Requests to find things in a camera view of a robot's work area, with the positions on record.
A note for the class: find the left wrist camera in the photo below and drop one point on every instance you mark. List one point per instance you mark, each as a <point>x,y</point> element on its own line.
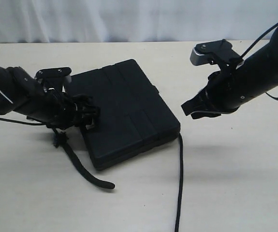
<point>53,74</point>

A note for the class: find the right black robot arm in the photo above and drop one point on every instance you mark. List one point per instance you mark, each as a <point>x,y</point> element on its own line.
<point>261,68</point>

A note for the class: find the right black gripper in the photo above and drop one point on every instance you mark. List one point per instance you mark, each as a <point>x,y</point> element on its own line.
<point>223,94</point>

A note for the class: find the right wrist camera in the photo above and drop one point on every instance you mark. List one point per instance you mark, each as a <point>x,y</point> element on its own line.
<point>214,52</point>

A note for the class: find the black plastic carrying case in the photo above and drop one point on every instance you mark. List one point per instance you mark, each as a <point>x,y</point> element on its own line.
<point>133,116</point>

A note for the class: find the white backdrop curtain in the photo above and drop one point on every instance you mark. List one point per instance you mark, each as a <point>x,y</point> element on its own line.
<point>51,21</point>

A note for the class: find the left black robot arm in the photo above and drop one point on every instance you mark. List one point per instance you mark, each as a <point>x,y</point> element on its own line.
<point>14,81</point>

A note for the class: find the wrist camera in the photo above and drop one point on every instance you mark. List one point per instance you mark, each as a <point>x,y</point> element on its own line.
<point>214,52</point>
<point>53,74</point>

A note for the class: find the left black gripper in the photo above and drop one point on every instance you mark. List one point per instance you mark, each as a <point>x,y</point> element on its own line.
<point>59,110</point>

